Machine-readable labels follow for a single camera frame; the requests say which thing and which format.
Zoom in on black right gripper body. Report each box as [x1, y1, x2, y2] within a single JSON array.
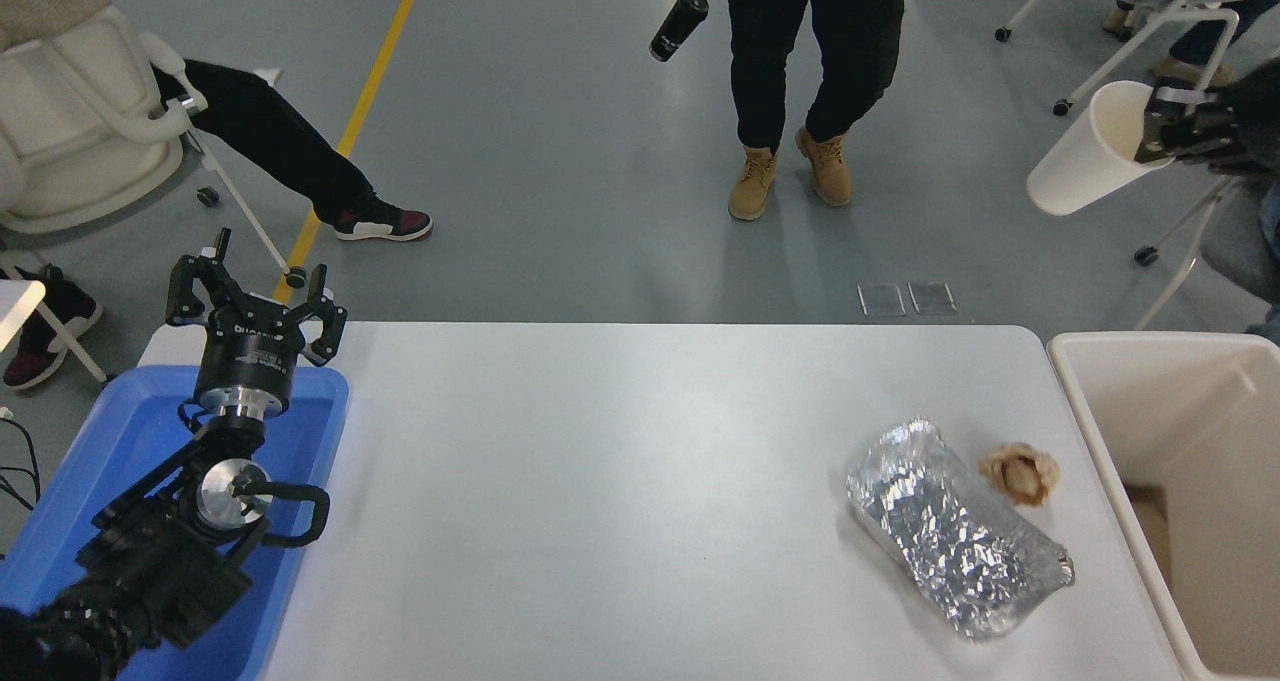
[[1215, 59, 1280, 176]]

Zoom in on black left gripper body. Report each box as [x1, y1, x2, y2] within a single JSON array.
[[195, 299, 307, 402]]

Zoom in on white paper cup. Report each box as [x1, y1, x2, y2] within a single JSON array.
[[1026, 80, 1177, 218]]

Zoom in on black drink bottle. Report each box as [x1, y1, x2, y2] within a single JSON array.
[[649, 0, 711, 64]]

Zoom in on white chair with castors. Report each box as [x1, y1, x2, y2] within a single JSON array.
[[994, 0, 1261, 116]]

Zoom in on seated person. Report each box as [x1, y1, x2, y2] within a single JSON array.
[[1103, 0, 1280, 90], [0, 0, 434, 391], [1245, 174, 1280, 348]]

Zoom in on blue plastic tray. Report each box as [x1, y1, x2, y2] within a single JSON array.
[[0, 365, 350, 681]]

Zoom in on white office chair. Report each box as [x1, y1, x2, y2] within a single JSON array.
[[0, 5, 308, 292]]

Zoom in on large pale bin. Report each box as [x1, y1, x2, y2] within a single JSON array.
[[1046, 332, 1280, 681]]

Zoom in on metal floor plate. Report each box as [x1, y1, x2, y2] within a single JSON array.
[[857, 283, 908, 319], [907, 282, 958, 317]]

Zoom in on crumpled tan paper ball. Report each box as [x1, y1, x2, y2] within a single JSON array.
[[978, 442, 1061, 508]]

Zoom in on brown cardboard piece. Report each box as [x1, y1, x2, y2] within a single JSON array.
[[1121, 481, 1172, 584]]

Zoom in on standing person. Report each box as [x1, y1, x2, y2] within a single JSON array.
[[724, 0, 922, 223]]

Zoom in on crumpled foil tray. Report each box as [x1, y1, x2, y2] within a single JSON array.
[[845, 418, 1076, 643]]

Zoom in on black cables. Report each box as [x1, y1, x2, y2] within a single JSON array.
[[0, 406, 42, 512]]

